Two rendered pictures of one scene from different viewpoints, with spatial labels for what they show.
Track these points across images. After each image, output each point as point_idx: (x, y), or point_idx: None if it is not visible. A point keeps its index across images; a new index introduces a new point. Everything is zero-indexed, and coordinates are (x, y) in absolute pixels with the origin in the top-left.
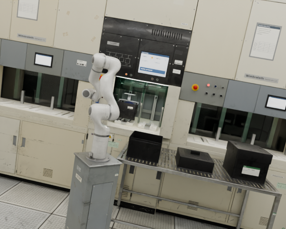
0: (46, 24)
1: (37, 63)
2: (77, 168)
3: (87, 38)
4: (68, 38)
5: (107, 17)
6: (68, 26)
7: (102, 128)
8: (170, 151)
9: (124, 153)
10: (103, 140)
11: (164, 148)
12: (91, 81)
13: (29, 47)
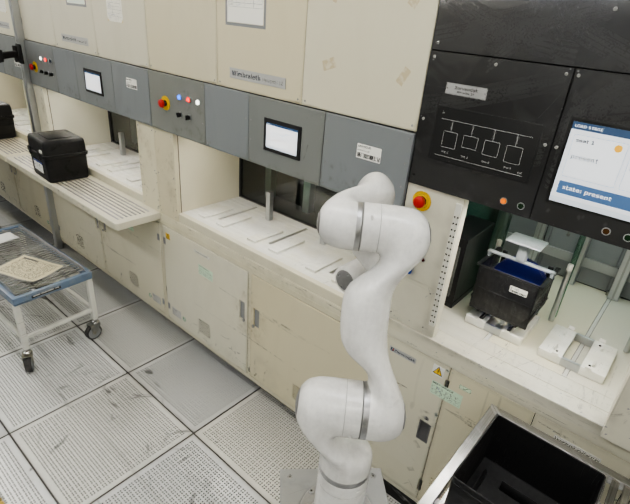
0: (285, 38)
1: (270, 147)
2: None
3: (387, 75)
4: (335, 78)
5: None
6: (336, 38)
7: (335, 466)
8: None
9: (440, 500)
10: (342, 496)
11: (615, 479)
12: (353, 252)
13: (252, 104)
